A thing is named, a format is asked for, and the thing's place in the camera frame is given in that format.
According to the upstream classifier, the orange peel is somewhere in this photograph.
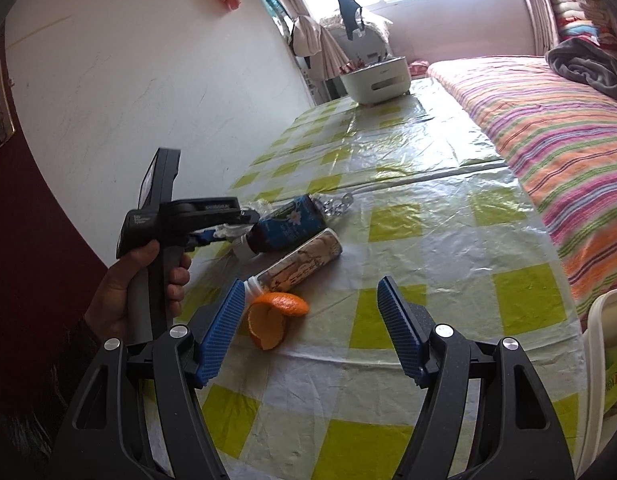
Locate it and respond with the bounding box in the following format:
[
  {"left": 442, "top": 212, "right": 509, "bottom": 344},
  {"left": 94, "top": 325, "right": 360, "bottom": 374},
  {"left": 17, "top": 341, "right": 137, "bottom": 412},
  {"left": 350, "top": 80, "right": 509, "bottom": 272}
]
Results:
[{"left": 246, "top": 292, "right": 310, "bottom": 351}]

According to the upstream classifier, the dark blue flower bottle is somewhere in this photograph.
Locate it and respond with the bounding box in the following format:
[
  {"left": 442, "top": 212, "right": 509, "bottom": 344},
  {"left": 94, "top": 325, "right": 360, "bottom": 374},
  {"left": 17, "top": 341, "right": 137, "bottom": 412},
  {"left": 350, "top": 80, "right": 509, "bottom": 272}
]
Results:
[{"left": 231, "top": 193, "right": 354, "bottom": 261}]

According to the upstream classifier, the green snack bag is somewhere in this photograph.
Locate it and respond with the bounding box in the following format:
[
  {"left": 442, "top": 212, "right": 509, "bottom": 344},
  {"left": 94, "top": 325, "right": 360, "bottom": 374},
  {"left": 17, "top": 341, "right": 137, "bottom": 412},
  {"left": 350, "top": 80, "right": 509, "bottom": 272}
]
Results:
[{"left": 604, "top": 353, "right": 617, "bottom": 413}]

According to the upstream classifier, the white trash bin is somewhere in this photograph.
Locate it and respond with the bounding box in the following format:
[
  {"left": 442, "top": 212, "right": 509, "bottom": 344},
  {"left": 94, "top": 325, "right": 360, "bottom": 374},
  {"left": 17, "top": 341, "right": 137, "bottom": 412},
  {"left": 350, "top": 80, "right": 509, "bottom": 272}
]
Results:
[{"left": 578, "top": 289, "right": 617, "bottom": 477}]

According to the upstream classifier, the left hand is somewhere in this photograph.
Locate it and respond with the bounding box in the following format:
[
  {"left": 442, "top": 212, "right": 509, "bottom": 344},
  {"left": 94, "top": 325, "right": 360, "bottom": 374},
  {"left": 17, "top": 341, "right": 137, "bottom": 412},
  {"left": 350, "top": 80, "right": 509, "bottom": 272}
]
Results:
[{"left": 82, "top": 238, "right": 192, "bottom": 344}]

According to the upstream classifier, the brown patterned bottle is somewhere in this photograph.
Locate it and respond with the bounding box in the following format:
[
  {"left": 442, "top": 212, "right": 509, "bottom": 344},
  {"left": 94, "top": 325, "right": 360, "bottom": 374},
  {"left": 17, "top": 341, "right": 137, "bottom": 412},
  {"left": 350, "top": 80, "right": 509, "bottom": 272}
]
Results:
[{"left": 243, "top": 228, "right": 342, "bottom": 304}]

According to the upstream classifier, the checkered plastic tablecloth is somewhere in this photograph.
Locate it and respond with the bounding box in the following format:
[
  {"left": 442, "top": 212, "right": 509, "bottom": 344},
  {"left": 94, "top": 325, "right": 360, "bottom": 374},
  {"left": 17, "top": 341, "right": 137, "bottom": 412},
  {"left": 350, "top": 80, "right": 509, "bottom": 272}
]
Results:
[{"left": 198, "top": 79, "right": 587, "bottom": 479}]

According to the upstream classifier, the dark red door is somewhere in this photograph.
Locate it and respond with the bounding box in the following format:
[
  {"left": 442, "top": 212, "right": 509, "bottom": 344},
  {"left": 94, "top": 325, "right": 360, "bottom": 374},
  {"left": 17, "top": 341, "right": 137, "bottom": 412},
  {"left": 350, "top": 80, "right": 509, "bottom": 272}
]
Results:
[{"left": 0, "top": 126, "right": 106, "bottom": 479}]

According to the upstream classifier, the pink curtain left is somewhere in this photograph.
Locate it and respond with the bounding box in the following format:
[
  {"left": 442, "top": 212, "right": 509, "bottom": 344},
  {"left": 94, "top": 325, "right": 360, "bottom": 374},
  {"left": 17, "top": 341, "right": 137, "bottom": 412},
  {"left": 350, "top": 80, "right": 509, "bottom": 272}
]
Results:
[{"left": 278, "top": 0, "right": 354, "bottom": 80}]

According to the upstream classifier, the striped bed sheet mattress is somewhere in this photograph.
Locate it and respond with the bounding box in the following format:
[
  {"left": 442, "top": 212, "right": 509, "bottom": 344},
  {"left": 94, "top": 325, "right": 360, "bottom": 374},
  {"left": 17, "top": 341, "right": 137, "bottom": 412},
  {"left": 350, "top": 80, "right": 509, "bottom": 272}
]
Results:
[{"left": 428, "top": 56, "right": 617, "bottom": 318}]

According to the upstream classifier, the white storage box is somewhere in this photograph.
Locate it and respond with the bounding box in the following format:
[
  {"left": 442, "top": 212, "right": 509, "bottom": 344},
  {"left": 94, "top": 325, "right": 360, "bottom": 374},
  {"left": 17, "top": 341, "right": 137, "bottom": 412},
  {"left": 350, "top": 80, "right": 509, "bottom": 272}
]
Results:
[{"left": 341, "top": 56, "right": 412, "bottom": 105}]

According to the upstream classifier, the white washing machine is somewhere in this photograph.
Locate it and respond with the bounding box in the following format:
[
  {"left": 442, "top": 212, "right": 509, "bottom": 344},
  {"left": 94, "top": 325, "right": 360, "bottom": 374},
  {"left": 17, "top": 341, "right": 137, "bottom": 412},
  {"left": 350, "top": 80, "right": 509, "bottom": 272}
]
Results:
[{"left": 329, "top": 15, "right": 393, "bottom": 66}]

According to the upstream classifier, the black hanging garment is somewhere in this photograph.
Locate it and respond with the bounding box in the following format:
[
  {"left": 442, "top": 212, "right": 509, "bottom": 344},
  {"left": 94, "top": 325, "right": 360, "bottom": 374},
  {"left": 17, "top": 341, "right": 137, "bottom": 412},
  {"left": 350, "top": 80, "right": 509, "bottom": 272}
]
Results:
[{"left": 338, "top": 0, "right": 365, "bottom": 41}]

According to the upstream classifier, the grey crumpled blanket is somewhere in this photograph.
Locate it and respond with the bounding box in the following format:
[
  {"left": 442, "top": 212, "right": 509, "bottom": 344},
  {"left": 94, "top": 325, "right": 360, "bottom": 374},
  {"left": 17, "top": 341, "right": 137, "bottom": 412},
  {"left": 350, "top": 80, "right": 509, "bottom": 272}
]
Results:
[{"left": 545, "top": 38, "right": 617, "bottom": 101}]

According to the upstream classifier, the stack of folded quilts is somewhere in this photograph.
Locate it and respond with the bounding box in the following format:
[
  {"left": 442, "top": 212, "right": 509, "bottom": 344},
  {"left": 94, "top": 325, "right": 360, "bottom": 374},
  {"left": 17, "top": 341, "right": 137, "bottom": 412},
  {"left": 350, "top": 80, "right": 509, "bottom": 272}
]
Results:
[{"left": 551, "top": 0, "right": 617, "bottom": 58}]

